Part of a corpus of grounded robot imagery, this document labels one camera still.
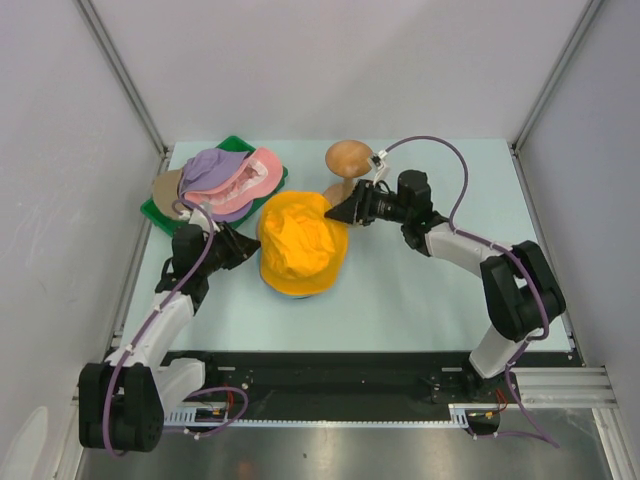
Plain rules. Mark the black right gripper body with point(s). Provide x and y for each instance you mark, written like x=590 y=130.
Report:
x=381 y=206

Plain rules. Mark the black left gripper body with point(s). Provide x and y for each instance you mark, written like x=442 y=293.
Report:
x=217 y=257

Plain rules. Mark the orange hat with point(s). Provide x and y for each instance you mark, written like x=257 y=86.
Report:
x=302 y=251

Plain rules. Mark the lavender purple hat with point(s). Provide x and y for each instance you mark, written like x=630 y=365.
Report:
x=221 y=180

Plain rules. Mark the pink hat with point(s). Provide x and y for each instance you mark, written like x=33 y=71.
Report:
x=275 y=171

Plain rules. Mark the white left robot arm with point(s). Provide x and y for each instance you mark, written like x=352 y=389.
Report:
x=124 y=399

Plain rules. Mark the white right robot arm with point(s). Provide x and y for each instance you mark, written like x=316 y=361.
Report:
x=521 y=292

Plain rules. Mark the green plastic tray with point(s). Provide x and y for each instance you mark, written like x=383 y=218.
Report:
x=231 y=143

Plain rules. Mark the wooden hat stand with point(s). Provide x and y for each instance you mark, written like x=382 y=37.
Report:
x=349 y=160

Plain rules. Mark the tan brimmed hat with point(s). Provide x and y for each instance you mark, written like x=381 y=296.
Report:
x=165 y=193

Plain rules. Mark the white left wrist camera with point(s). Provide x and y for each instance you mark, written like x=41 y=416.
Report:
x=203 y=220

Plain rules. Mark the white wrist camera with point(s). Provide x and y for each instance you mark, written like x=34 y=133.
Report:
x=203 y=220
x=379 y=164

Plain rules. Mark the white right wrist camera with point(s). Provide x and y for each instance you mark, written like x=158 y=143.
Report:
x=379 y=164

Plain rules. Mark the aluminium frame post left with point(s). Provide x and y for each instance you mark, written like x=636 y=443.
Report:
x=110 y=52

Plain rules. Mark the aluminium frame post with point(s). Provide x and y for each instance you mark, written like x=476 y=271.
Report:
x=110 y=52
x=570 y=49

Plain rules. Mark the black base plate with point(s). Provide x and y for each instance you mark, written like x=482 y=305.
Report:
x=349 y=387

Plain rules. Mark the aluminium frame post right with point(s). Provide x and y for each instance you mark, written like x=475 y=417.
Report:
x=570 y=49

